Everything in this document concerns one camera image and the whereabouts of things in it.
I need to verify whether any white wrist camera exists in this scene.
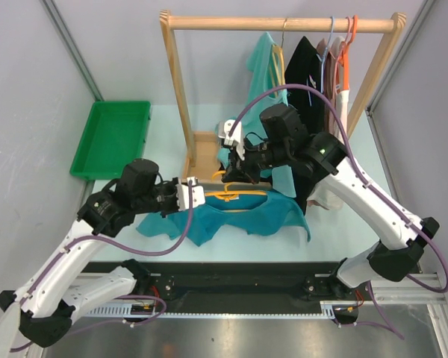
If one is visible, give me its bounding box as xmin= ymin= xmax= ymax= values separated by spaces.
xmin=176 ymin=177 xmax=205 ymax=211
xmin=217 ymin=119 xmax=243 ymax=148

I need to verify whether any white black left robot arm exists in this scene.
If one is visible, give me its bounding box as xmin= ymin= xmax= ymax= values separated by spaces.
xmin=0 ymin=159 xmax=205 ymax=353

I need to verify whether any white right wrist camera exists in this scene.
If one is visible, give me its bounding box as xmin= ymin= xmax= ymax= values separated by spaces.
xmin=217 ymin=119 xmax=243 ymax=148

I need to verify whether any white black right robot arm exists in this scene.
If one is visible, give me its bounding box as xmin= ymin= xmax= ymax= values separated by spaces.
xmin=218 ymin=104 xmax=440 ymax=299

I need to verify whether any orange plastic hanger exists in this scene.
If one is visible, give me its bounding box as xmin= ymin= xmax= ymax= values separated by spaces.
xmin=340 ymin=15 xmax=358 ymax=90

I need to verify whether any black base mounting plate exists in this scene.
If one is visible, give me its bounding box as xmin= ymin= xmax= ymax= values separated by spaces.
xmin=78 ymin=260 xmax=423 ymax=324

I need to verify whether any white slotted cable duct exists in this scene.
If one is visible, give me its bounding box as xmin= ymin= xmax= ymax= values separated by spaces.
xmin=84 ymin=301 xmax=335 ymax=321

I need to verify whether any yellow plastic hanger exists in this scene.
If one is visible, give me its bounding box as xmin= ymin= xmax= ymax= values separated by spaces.
xmin=203 ymin=170 xmax=269 ymax=213

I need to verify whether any white garment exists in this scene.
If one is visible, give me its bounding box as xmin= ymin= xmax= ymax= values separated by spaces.
xmin=307 ymin=36 xmax=351 ymax=212

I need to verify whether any green plastic tray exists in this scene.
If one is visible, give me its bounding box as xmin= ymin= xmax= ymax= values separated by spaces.
xmin=69 ymin=101 xmax=151 ymax=180

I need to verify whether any pink plastic hanger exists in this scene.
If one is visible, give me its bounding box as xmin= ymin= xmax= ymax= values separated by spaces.
xmin=328 ymin=17 xmax=355 ymax=83

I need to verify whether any teal blue t shirt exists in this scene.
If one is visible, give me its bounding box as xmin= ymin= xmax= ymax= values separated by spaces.
xmin=137 ymin=191 xmax=311 ymax=246

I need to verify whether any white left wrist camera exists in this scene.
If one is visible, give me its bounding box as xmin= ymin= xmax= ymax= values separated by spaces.
xmin=176 ymin=177 xmax=205 ymax=211

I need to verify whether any black t shirt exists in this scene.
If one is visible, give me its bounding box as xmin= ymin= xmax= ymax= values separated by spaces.
xmin=284 ymin=36 xmax=325 ymax=213

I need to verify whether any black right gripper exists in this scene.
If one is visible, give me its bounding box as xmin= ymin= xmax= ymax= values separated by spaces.
xmin=223 ymin=135 xmax=291 ymax=184

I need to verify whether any light blue plastic hanger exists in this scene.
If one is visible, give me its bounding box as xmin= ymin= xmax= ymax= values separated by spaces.
xmin=316 ymin=16 xmax=335 ymax=101

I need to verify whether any pink beige garment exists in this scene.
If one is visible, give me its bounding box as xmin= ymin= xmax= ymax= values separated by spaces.
xmin=307 ymin=36 xmax=344 ymax=210

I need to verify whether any wooden clothes rack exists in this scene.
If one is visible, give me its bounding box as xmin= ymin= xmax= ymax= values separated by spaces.
xmin=159 ymin=10 xmax=407 ymax=185

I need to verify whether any mint green t shirt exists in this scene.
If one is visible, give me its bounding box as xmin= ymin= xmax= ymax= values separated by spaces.
xmin=214 ymin=31 xmax=297 ymax=199

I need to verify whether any wooden hanger metal hook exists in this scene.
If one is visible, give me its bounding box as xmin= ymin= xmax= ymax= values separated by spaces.
xmin=271 ymin=18 xmax=287 ymax=87

